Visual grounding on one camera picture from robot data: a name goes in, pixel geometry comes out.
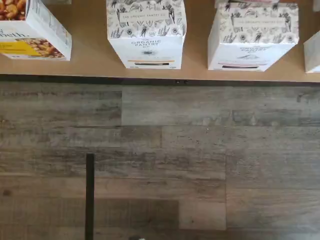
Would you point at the white box yellow strip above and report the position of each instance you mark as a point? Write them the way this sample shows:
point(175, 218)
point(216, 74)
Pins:
point(150, 50)

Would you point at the wooden shelf board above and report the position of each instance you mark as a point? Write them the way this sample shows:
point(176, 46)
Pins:
point(90, 57)

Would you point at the black metal shelf rack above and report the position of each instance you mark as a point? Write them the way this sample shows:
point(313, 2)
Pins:
point(75, 79)

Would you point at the black floor tape strip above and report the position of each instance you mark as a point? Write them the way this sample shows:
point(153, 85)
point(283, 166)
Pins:
point(90, 195)

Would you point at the white box pink strip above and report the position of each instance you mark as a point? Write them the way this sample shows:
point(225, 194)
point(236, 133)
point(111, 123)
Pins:
point(250, 50)
point(246, 1)

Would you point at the purely elizabeth yellow granola box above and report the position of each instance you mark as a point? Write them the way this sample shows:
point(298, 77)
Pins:
point(30, 45)

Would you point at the white box blue strip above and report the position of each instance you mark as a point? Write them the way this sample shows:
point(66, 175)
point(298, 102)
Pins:
point(312, 55)

